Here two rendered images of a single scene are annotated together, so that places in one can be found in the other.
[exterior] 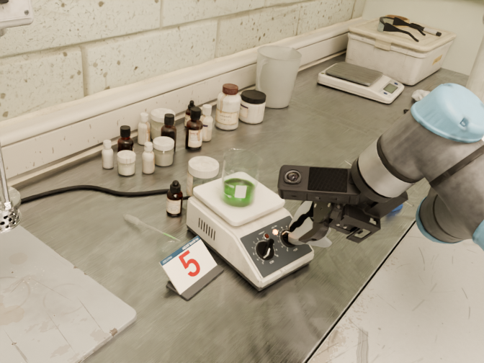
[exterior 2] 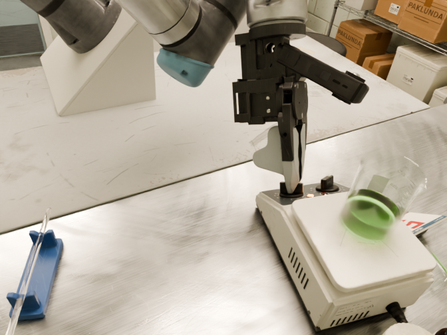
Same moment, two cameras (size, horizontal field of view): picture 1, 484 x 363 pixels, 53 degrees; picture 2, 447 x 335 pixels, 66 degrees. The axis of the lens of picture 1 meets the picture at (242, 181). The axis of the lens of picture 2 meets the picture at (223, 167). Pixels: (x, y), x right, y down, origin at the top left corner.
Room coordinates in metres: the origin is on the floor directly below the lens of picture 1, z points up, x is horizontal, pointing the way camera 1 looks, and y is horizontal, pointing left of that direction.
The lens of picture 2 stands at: (0.99, -0.03, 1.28)
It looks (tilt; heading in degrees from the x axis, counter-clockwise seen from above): 41 degrees down; 205
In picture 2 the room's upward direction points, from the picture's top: 6 degrees clockwise
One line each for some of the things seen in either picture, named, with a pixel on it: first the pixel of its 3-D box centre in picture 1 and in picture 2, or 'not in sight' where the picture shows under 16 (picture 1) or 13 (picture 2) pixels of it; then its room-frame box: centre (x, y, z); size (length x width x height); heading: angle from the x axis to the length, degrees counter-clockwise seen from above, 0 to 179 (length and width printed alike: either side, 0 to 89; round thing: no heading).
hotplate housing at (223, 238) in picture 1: (245, 224); (335, 238); (0.68, -0.02, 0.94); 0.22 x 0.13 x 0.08; 45
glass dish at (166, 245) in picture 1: (172, 247); (427, 266); (0.63, 0.10, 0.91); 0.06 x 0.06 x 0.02
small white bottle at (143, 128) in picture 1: (144, 128); not in sight; (0.99, 0.24, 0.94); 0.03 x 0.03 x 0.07
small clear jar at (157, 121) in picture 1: (162, 125); not in sight; (1.03, 0.20, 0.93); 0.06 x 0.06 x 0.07
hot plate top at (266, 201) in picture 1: (238, 196); (358, 232); (0.69, 0.00, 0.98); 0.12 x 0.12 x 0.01; 45
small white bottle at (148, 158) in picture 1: (148, 157); not in sight; (0.87, 0.20, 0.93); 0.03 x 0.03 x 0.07
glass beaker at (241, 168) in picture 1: (238, 179); (379, 201); (0.68, 0.01, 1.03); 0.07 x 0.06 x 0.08; 50
